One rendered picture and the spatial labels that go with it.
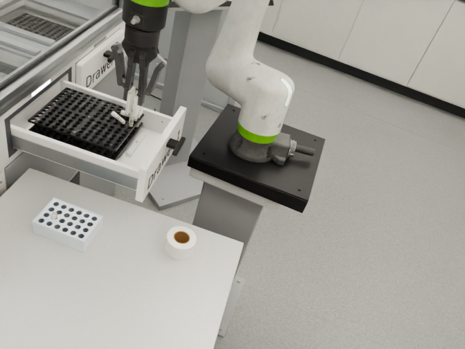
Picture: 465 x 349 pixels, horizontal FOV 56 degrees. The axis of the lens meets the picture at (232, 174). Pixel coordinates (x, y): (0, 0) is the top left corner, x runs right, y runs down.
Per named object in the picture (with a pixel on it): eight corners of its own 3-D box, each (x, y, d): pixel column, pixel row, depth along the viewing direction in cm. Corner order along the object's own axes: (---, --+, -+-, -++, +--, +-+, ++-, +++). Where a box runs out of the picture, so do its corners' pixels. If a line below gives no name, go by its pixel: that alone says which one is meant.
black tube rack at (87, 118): (141, 133, 120) (144, 113, 116) (113, 170, 107) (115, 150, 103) (66, 106, 121) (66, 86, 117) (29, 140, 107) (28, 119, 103)
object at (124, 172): (174, 135, 124) (176, 118, 120) (138, 192, 104) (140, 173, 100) (41, 89, 125) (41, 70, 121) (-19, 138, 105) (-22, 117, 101)
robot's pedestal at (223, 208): (244, 281, 195) (302, 150, 147) (223, 338, 172) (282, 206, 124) (183, 254, 198) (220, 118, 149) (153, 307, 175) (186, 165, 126)
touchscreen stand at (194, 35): (231, 188, 239) (292, 5, 174) (158, 210, 214) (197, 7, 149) (185, 133, 266) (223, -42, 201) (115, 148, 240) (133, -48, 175)
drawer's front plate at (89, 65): (122, 59, 151) (125, 30, 144) (81, 98, 128) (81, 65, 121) (117, 58, 151) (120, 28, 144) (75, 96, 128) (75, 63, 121)
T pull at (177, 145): (185, 140, 112) (186, 136, 111) (176, 157, 106) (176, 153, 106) (172, 136, 112) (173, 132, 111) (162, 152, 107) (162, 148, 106)
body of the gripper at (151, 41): (117, 22, 91) (114, 62, 97) (156, 36, 91) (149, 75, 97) (131, 11, 97) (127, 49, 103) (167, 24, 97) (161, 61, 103)
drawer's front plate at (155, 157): (180, 138, 126) (187, 106, 119) (141, 203, 103) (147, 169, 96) (174, 136, 126) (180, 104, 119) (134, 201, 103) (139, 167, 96)
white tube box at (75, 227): (102, 226, 103) (102, 215, 100) (83, 252, 96) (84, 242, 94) (54, 208, 103) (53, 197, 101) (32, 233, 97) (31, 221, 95)
